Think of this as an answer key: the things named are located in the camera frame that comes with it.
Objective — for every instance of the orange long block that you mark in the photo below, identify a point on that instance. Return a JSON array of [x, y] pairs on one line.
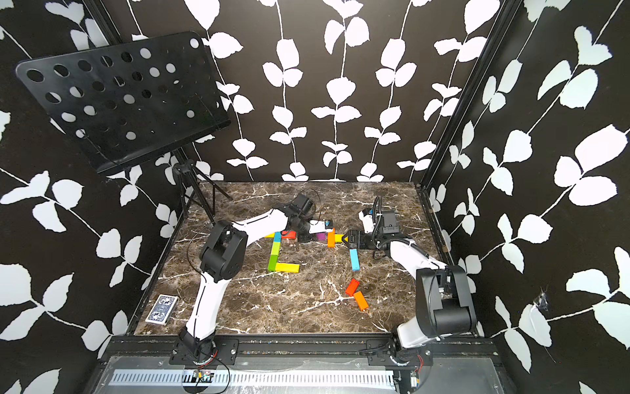
[[331, 238]]

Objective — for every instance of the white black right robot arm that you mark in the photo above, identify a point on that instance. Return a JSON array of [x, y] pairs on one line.
[[443, 302]]

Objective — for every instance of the light yellow-green block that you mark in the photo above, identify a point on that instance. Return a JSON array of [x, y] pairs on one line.
[[276, 247]]

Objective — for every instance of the black perforated music stand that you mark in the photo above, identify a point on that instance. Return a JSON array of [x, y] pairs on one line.
[[131, 103]]

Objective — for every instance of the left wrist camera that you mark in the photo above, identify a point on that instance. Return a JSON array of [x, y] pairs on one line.
[[302, 205]]

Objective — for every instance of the green block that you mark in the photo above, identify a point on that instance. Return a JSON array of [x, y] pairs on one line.
[[272, 263]]

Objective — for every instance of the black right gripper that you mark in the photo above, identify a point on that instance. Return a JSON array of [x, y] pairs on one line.
[[362, 245]]

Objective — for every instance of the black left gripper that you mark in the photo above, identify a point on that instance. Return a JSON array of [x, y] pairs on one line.
[[311, 237]]

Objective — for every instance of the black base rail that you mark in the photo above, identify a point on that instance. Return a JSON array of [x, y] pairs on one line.
[[378, 349]]

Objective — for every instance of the white slotted cable duct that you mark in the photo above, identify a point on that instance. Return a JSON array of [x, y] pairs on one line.
[[379, 379]]

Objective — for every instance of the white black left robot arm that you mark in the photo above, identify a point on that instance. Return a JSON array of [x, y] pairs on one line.
[[222, 257]]

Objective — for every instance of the red block group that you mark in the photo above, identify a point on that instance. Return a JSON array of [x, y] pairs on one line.
[[352, 287]]

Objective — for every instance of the yellow long block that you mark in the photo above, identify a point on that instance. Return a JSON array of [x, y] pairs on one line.
[[287, 268]]

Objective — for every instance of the orange block lower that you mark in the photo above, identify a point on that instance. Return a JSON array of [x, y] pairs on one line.
[[361, 301]]

